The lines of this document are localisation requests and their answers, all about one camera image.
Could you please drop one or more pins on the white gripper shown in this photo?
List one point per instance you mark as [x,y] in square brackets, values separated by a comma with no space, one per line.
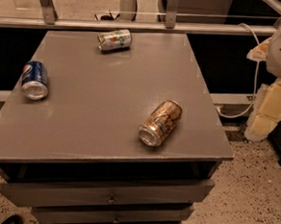
[265,109]

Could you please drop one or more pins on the orange soda can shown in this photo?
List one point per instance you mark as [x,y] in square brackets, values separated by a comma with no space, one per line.
[160,123]

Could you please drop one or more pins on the white green soda can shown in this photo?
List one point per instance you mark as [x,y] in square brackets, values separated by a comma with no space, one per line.
[114,40]

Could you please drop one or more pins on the blue Pepsi can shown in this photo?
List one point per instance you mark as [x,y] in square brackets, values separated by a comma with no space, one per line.
[34,80]

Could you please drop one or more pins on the grey drawer cabinet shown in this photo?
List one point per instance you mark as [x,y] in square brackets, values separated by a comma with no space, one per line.
[87,129]

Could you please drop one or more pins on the middle grey drawer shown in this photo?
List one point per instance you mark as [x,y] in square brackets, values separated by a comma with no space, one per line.
[113,214]

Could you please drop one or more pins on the grey metal railing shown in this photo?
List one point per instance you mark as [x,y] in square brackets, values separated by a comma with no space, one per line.
[216,17]

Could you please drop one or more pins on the top grey drawer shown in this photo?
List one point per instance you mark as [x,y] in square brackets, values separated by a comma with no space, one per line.
[106,193]

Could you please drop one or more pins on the black object on floor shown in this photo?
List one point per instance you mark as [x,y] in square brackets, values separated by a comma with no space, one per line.
[13,219]

